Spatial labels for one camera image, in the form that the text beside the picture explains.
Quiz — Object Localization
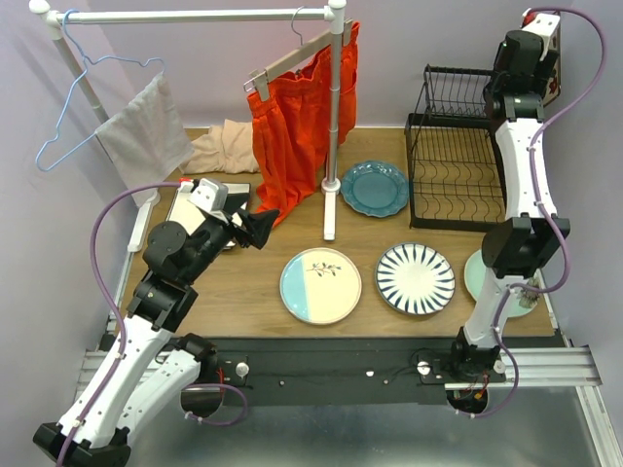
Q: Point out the blue wire hanger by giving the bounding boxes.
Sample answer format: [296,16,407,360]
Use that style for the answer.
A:
[35,9,166,172]

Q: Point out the wooden clip hanger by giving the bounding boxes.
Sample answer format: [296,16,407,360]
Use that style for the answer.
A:
[243,1,352,101]

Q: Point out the grey towel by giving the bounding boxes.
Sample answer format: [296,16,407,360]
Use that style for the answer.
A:
[95,73,194,189]

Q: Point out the orange shorts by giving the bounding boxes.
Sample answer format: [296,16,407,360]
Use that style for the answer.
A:
[247,47,331,226]

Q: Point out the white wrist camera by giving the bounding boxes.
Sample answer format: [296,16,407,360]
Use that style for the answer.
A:
[522,9,561,61]
[189,178,229,214]

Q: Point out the teal scalloped ceramic plate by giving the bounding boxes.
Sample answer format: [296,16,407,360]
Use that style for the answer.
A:
[341,161,410,218]

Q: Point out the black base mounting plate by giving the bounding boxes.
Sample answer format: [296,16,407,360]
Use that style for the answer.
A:
[160,336,507,407]

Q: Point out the flower pattern square plate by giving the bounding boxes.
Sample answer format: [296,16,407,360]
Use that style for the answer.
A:
[543,27,561,107]

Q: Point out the blue striped round plate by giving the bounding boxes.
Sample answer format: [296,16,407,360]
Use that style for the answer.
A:
[375,242,456,316]

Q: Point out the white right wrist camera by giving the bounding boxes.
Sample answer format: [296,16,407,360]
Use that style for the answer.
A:
[522,9,561,61]

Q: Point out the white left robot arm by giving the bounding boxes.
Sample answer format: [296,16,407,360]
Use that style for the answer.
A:
[33,180,279,466]

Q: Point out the black wire dish rack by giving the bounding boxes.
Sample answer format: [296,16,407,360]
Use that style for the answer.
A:
[404,65,506,233]

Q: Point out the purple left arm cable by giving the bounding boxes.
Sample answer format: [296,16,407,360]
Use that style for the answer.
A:
[53,178,249,467]

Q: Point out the aluminium rail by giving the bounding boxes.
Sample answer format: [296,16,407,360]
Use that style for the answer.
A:
[75,347,602,400]

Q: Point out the beige cloth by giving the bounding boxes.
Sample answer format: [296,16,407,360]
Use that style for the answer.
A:
[179,120,260,174]

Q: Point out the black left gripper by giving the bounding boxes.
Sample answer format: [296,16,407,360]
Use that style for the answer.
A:
[182,192,280,284]

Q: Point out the floral round plate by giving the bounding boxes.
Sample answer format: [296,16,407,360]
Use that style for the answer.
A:
[463,249,539,318]

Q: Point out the light blue round plate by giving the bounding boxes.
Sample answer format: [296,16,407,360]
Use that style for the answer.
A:
[279,247,362,326]

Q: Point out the white clothes rack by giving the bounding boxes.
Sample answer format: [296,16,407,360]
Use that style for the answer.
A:
[28,1,341,241]

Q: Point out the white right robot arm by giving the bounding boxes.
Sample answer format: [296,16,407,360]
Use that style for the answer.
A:
[447,28,570,381]

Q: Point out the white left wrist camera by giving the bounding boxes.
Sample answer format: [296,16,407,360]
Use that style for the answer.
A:
[189,178,229,214]

